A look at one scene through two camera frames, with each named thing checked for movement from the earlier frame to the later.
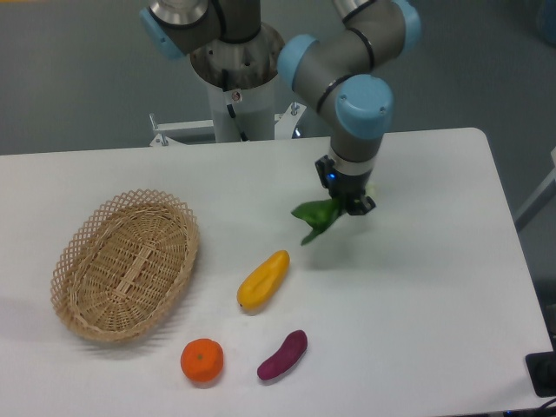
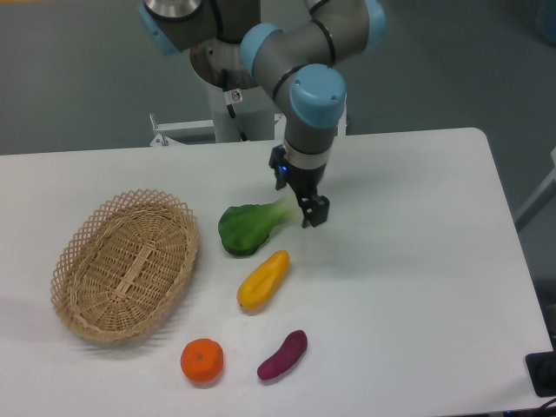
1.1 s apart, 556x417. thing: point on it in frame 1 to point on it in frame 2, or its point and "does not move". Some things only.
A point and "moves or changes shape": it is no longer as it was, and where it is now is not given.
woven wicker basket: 123,264 does not move
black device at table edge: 541,368 does not move
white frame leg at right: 543,197 does not move
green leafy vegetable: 317,215 moves or changes shape
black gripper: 349,189 to 304,182
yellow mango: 262,283 does not move
